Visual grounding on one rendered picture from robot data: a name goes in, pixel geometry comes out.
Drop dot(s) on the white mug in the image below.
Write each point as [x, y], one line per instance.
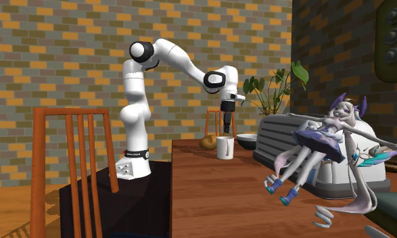
[224, 148]

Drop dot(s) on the green leafy plant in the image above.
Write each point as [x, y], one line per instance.
[298, 71]

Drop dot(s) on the purple-dressed doll figure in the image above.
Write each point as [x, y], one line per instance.
[320, 138]

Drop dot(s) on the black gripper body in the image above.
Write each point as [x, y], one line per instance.
[227, 107]

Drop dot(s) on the dark green cushion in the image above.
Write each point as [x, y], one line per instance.
[392, 207]

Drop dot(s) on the brown bread roll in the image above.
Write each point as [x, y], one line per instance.
[207, 142]

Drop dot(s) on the orange wooden chair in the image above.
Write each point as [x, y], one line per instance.
[207, 123]
[38, 164]

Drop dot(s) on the black robot stand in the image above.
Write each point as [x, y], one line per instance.
[135, 204]

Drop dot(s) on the white and dark bowl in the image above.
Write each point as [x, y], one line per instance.
[247, 141]

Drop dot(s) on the dark green panel with knobs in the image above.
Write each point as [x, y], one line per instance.
[381, 59]

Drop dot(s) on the grey and white toaster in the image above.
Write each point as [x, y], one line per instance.
[274, 138]

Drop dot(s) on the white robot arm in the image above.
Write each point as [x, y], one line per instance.
[134, 99]

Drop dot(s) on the brown wooden table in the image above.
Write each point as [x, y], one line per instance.
[218, 197]

